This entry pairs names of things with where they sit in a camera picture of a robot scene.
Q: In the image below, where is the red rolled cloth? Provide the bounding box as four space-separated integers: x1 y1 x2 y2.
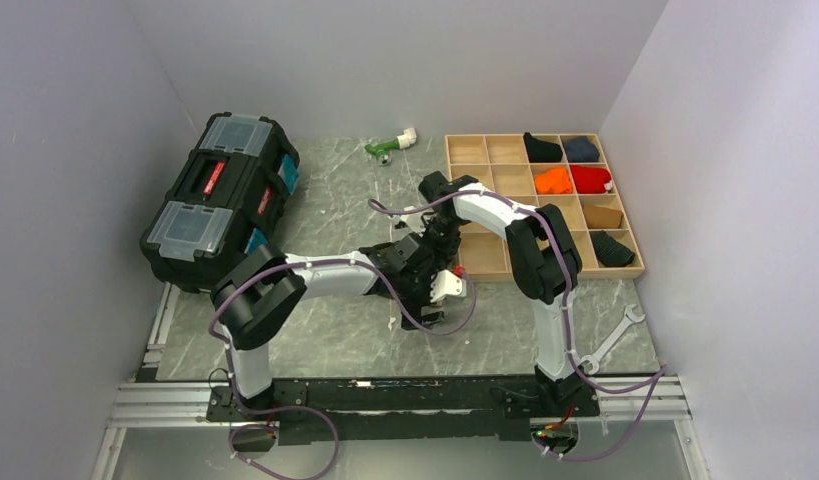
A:
569 164 614 195

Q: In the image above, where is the silver wrench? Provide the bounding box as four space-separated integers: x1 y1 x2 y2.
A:
580 304 646 375

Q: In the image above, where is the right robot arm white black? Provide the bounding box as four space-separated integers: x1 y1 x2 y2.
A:
418 171 599 417

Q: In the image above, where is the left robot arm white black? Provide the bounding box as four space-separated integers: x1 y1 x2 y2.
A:
209 241 467 420

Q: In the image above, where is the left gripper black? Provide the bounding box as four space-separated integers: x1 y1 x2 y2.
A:
394 262 445 332

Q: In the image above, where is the brown rolled cloth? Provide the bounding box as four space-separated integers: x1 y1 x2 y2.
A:
582 204 624 230

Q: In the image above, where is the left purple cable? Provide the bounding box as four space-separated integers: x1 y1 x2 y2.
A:
206 258 478 480

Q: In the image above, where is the navy rolled cloth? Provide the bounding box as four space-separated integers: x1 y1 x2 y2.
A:
562 136 601 163

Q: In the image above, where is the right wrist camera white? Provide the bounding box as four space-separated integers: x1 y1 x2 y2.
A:
390 207 426 233

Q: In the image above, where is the aluminium frame rail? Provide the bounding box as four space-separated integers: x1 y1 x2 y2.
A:
93 285 710 479

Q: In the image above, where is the wooden compartment tray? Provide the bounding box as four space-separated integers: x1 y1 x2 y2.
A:
443 133 647 284

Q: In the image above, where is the green white pipe fitting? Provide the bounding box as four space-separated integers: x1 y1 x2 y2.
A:
364 127 418 166

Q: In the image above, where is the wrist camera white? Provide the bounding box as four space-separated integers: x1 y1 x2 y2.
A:
429 270 467 305
390 207 426 233

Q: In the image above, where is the black plastic toolbox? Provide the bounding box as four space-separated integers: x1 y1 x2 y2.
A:
140 112 300 293

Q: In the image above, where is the orange rolled cloth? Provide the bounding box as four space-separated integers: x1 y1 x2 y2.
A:
534 167 574 195

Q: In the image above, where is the black ribbed rolled cloth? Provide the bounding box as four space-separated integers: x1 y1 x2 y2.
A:
590 231 636 268

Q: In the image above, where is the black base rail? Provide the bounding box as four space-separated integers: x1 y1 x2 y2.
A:
206 374 600 446

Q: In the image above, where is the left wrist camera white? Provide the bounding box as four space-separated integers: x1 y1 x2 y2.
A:
429 270 467 305

